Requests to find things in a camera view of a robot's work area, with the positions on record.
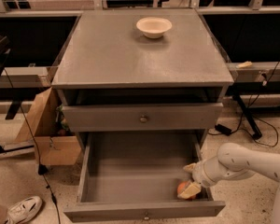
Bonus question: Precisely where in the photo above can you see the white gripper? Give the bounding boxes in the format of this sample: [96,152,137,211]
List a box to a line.
[177,160,217,200]

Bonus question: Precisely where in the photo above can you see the orange fruit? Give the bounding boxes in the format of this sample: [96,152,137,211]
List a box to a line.
[176,180,198,201]

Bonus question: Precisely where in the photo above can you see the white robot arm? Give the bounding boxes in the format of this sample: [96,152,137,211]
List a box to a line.
[177,143,280,224]

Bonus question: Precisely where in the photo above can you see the brass middle drawer knob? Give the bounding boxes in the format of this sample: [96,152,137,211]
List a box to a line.
[143,212,150,221]

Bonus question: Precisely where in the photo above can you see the brass drawer knob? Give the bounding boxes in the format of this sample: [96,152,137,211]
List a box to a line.
[139,115,147,123]
[143,212,150,221]

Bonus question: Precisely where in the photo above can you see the grey top drawer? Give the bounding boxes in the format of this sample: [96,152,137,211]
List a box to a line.
[63,103,223,132]

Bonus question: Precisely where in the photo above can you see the grey open middle drawer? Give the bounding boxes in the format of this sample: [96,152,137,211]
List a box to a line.
[64,131,225,223]

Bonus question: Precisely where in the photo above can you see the brass top drawer knob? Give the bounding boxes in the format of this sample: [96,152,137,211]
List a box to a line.
[139,115,147,123]

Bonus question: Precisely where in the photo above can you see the grey wooden drawer cabinet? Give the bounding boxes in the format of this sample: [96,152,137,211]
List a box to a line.
[52,9,233,141]

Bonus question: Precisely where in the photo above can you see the black table leg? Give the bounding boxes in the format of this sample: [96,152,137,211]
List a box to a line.
[232,93,262,140]

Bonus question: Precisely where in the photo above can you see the yellow foam scrap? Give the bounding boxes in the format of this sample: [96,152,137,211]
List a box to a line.
[236,61,252,69]

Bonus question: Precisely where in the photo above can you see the brown cardboard box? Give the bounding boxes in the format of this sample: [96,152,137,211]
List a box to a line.
[15,88,81,165]

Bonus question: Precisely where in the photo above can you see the white sneaker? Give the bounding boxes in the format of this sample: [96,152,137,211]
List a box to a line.
[5,196,43,224]

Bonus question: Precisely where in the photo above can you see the black power adapter with cable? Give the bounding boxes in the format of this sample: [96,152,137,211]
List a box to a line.
[215,117,279,148]

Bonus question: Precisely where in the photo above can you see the black cable on floor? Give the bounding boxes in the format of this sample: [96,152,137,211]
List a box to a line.
[3,68,62,224]

